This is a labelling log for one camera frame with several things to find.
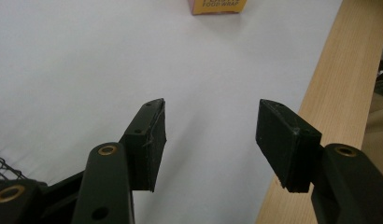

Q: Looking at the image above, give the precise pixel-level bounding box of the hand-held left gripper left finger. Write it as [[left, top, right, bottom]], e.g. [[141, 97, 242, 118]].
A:
[[71, 98, 167, 224]]

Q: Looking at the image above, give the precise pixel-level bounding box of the black wire mesh basket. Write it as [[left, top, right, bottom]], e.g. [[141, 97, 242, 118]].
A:
[[0, 154, 27, 181]]

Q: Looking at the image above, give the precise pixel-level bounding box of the yellow food wrap box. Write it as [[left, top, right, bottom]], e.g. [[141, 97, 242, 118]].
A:
[[187, 0, 248, 16]]

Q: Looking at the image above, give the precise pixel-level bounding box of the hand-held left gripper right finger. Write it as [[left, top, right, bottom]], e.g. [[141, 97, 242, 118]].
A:
[[255, 98, 383, 224]]

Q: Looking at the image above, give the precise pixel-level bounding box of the light wooden table edge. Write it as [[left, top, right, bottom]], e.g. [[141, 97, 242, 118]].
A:
[[255, 0, 383, 224]]

